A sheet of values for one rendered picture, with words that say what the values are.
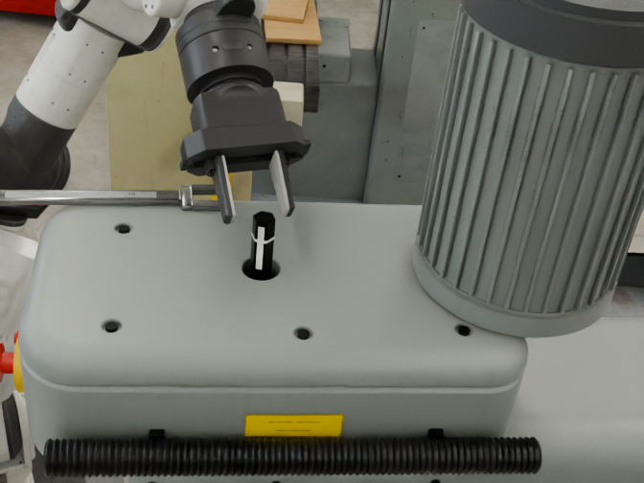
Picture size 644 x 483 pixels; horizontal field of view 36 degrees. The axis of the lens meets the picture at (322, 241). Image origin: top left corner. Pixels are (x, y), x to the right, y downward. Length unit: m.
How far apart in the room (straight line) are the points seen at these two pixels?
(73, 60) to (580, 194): 0.71
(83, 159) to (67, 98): 3.30
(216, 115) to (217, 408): 0.27
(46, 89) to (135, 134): 1.57
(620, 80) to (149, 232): 0.48
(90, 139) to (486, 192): 4.01
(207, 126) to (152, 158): 1.99
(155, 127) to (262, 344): 2.03
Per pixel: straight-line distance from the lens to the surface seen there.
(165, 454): 0.89
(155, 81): 2.79
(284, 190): 0.93
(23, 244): 1.39
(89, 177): 4.49
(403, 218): 1.04
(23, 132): 1.34
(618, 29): 0.76
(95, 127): 4.86
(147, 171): 2.95
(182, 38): 0.99
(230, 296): 0.91
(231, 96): 0.95
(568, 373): 1.10
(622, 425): 1.07
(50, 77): 1.32
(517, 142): 0.81
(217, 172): 0.93
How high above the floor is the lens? 2.48
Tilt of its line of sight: 37 degrees down
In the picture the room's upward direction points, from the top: 7 degrees clockwise
